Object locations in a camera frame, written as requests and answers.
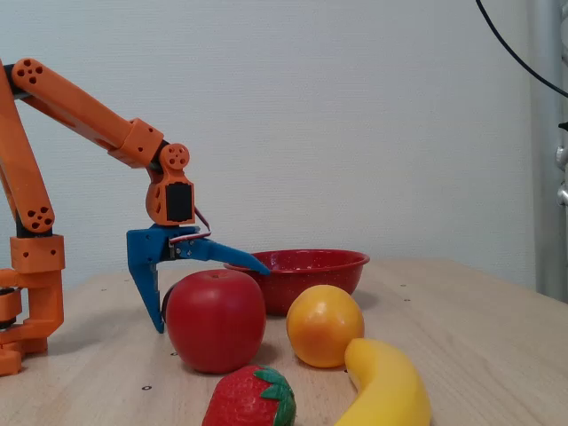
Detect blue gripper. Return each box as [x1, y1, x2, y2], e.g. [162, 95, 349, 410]
[126, 224, 272, 335]

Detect dark purple plum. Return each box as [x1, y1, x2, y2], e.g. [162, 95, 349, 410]
[160, 283, 179, 325]

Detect red speckled bowl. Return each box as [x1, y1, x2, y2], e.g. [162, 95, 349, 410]
[223, 248, 371, 317]

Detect red toy apple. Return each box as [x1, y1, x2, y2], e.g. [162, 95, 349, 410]
[165, 268, 268, 375]

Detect red toy strawberry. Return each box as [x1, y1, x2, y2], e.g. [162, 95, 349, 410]
[201, 364, 297, 426]

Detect toy orange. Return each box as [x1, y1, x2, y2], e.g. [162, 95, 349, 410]
[286, 284, 366, 369]

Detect yellow toy banana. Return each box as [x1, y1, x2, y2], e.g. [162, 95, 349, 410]
[333, 337, 433, 426]

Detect red white servo wire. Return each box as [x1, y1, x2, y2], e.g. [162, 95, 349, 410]
[168, 206, 214, 246]

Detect grey metal post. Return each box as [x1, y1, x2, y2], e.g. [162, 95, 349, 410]
[526, 0, 568, 305]

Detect black hanging cable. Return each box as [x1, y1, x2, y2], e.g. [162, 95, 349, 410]
[475, 0, 568, 99]

